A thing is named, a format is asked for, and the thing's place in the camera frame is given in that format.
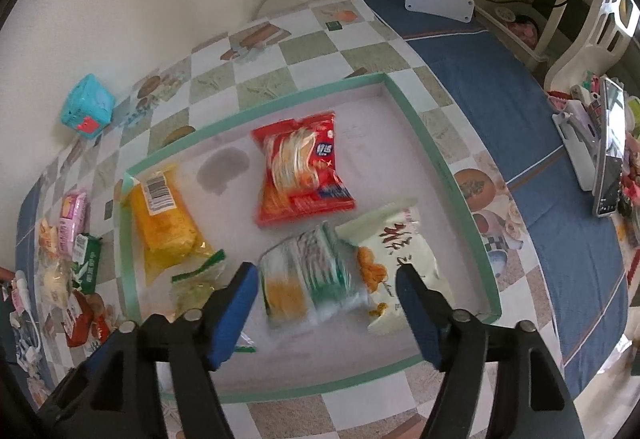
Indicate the cream snack packet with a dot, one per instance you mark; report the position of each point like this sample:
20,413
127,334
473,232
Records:
390,239

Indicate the smartphone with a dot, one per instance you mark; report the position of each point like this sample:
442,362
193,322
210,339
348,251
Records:
607,169

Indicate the white phone stand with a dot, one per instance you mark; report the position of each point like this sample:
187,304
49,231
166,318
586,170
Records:
575,144

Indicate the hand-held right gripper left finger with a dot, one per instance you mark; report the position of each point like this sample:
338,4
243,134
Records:
235,314

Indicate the yellow snack packet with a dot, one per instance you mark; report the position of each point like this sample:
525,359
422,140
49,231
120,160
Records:
165,224

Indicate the clear green-sealed bun packet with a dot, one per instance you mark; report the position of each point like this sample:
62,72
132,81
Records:
195,291

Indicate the brown pastry packet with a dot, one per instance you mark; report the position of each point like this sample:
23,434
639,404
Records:
80,319

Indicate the green-rimmed white cardboard tray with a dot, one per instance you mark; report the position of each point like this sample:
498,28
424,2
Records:
380,129

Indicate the white handheld device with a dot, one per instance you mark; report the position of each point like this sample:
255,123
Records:
20,281

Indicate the white power strip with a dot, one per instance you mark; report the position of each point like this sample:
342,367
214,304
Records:
440,1

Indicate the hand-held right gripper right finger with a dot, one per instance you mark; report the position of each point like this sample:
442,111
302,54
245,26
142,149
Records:
422,319

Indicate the red snack packet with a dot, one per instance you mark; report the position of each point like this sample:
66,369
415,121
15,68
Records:
300,169

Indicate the white plastic chair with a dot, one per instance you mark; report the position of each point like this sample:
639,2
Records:
595,49

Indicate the pink snack packet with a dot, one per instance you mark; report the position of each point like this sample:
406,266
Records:
72,224

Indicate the dark green snack packet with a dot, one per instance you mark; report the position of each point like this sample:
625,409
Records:
86,264

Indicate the pale bread bun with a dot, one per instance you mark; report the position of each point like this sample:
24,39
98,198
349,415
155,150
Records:
56,286

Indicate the teal cube toy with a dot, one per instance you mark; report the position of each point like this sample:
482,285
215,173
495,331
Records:
87,104

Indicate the green white orange snack packet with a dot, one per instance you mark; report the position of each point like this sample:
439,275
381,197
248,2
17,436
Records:
310,279

